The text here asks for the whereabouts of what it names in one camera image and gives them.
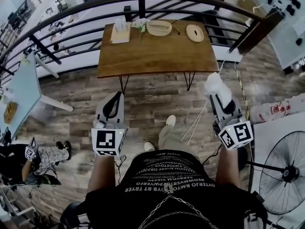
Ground person's black printed shirt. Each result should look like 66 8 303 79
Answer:
82 149 269 229

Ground person's white right shoe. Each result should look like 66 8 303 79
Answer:
165 114 177 127

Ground wooden tray with clear holder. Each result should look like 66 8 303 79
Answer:
110 17 132 44

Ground white board with black pieces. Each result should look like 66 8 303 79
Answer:
240 0 305 71

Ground small yellow box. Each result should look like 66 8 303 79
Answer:
3 101 19 125

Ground person's right forearm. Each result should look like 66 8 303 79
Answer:
215 146 242 188

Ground metal chain necklace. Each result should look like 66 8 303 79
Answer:
137 194 219 229

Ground clear plastic bag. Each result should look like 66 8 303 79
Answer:
249 96 305 125

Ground white flower sprig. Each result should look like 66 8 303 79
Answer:
131 18 150 42

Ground black eyeglasses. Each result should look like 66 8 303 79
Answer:
171 20 181 35

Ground person's white left shoe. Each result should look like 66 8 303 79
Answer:
143 141 156 152

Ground round wooden lid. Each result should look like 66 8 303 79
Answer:
185 24 205 43

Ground white tissue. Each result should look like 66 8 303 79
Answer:
204 72 233 106

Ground person's left forearm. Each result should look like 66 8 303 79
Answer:
86 154 120 196

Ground thin white sticks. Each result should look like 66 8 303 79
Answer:
180 98 210 146

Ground pale blue table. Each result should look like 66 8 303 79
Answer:
0 52 75 141

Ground yellow measuring tape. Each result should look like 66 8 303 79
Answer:
234 68 250 122

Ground beige oval container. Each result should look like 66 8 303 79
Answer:
145 20 173 37

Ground dark wooden post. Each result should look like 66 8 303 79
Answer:
229 10 286 55

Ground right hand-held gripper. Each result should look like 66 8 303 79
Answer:
209 94 254 151

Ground black metal railing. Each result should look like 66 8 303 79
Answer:
0 0 265 76

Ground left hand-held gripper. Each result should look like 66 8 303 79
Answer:
91 91 130 157

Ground person's white shoe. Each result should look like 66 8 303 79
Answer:
165 114 177 127
143 141 156 152

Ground person's khaki trousers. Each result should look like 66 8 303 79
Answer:
157 125 201 161

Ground wooden table with black legs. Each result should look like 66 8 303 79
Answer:
97 19 220 95

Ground black standing fan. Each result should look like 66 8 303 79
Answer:
246 131 305 216

